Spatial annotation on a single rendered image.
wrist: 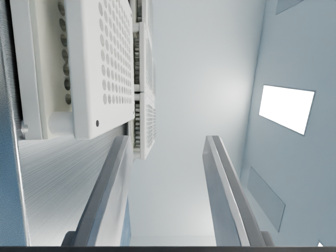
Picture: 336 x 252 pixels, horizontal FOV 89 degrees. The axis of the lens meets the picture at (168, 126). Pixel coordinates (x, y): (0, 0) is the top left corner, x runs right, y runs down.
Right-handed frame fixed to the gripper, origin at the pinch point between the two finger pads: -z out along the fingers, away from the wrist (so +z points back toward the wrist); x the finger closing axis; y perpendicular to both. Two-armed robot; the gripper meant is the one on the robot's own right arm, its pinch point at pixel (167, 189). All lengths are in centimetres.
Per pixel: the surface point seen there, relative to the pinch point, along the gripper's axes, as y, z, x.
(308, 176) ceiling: 188, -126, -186
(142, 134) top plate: 34, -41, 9
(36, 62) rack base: -1.9, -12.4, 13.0
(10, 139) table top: 3.9, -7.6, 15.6
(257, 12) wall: 36, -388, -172
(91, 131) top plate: 4.0, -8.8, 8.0
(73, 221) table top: 21.5, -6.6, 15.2
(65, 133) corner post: 4.5, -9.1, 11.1
